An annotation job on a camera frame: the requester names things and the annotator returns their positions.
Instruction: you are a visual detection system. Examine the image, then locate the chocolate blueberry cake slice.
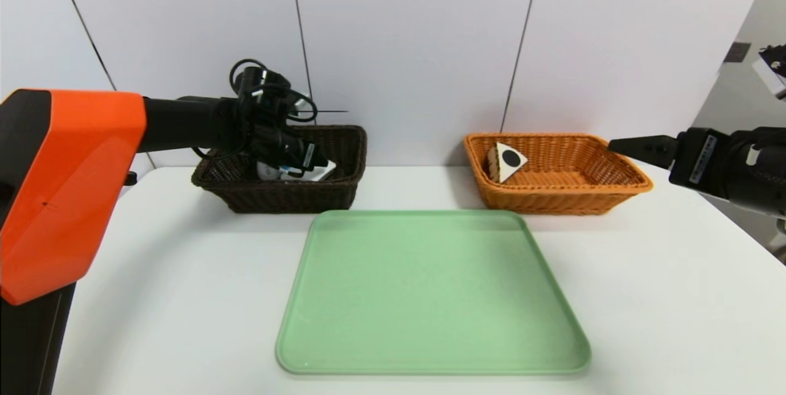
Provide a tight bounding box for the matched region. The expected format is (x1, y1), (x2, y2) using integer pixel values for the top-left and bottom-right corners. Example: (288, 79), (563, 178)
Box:
(487, 142), (529, 184)

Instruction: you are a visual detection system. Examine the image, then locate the white rectangular case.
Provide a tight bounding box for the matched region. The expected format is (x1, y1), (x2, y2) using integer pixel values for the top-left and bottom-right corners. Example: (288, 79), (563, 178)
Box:
(281, 160), (337, 182)

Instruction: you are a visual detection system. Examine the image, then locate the green plastic tray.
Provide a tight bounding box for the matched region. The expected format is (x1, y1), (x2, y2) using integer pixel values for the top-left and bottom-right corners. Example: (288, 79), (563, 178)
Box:
(275, 209), (591, 376)

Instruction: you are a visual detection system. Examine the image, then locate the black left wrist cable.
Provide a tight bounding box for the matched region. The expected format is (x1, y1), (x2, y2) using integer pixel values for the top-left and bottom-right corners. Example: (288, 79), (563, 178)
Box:
(229, 58), (319, 125)

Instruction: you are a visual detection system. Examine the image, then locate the dark brown wicker basket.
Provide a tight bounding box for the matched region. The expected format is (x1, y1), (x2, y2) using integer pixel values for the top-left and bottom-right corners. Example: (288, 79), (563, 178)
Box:
(192, 125), (368, 214)

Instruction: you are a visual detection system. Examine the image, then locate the orange wicker basket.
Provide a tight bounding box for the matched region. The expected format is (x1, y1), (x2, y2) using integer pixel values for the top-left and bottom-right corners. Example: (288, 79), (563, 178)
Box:
(462, 132), (653, 216)

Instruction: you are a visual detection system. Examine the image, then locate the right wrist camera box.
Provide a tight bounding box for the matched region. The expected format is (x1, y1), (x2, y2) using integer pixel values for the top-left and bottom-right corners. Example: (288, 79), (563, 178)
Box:
(753, 45), (786, 101)

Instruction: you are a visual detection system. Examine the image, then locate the dark square wall fixture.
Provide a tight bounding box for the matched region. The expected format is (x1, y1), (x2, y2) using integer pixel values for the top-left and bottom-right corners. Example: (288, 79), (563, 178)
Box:
(722, 42), (751, 64)

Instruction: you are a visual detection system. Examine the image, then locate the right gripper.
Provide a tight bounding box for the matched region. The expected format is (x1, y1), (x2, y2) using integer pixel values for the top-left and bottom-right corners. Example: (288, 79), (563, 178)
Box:
(607, 127), (786, 220)

